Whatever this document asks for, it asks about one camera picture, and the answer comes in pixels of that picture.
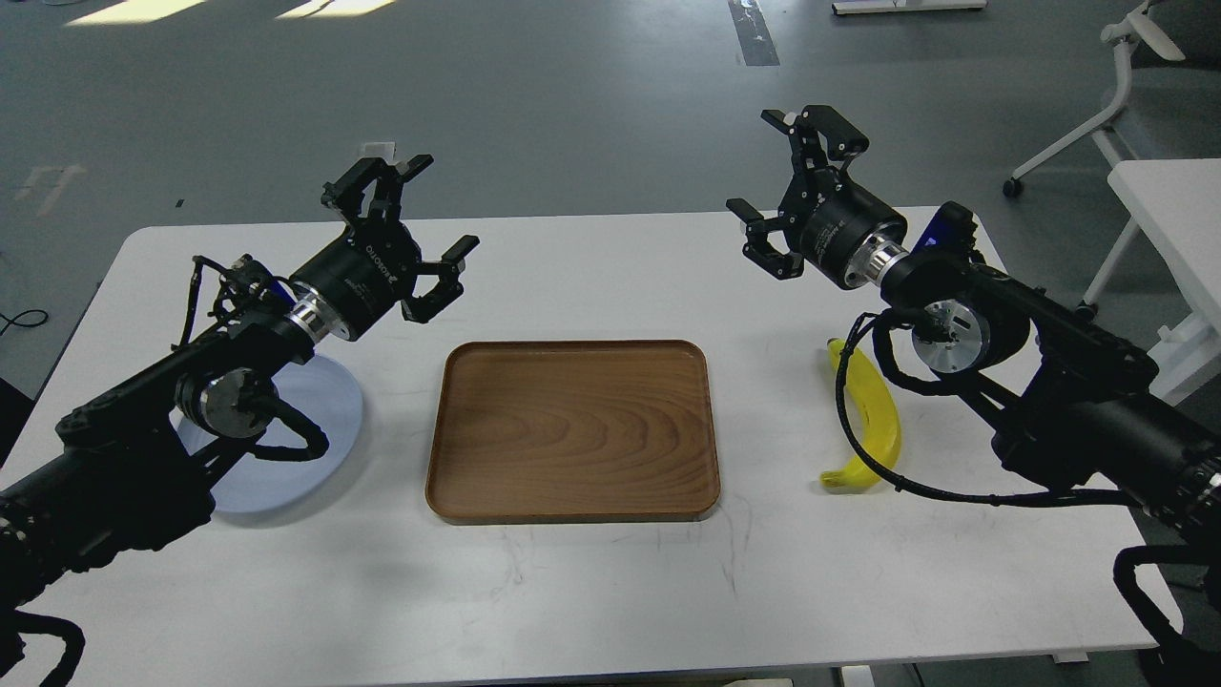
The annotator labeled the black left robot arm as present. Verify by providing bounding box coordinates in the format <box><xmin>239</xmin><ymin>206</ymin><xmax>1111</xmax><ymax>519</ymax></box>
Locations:
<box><xmin>1</xmin><ymin>154</ymin><xmax>477</xmax><ymax>686</ymax></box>

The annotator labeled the white side table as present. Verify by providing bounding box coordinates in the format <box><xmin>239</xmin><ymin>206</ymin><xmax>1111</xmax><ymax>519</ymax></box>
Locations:
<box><xmin>1078</xmin><ymin>157</ymin><xmax>1220</xmax><ymax>405</ymax></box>

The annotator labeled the light blue plate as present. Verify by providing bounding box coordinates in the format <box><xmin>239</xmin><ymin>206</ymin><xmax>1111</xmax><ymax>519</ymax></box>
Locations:
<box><xmin>177</xmin><ymin>356</ymin><xmax>364</xmax><ymax>517</ymax></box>

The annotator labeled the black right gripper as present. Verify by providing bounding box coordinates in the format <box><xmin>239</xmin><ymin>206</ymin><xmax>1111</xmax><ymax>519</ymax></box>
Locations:
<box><xmin>726</xmin><ymin>105</ymin><xmax>908</xmax><ymax>290</ymax></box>

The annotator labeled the brown wooden tray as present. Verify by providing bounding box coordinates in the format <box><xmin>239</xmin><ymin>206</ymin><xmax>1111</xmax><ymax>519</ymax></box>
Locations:
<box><xmin>424</xmin><ymin>340</ymin><xmax>720</xmax><ymax>525</ymax></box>

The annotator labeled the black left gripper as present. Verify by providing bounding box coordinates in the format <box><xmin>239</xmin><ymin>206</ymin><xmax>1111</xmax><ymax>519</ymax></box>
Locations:
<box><xmin>289</xmin><ymin>154</ymin><xmax>480</xmax><ymax>340</ymax></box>

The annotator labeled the white desk base bar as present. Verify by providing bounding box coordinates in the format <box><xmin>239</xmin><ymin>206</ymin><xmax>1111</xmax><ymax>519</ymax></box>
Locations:
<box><xmin>830</xmin><ymin>0</ymin><xmax>989</xmax><ymax>17</ymax></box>

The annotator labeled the white office chair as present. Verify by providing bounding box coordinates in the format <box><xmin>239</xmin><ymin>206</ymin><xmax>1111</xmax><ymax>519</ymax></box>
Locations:
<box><xmin>1002</xmin><ymin>0</ymin><xmax>1221</xmax><ymax>199</ymax></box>

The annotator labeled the yellow banana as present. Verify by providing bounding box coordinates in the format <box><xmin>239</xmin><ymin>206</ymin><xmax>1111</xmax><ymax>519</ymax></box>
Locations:
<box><xmin>819</xmin><ymin>349</ymin><xmax>902</xmax><ymax>494</ymax></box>

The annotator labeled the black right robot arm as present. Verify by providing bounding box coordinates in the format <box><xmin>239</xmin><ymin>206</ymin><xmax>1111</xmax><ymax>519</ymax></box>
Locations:
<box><xmin>726</xmin><ymin>105</ymin><xmax>1220</xmax><ymax>686</ymax></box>

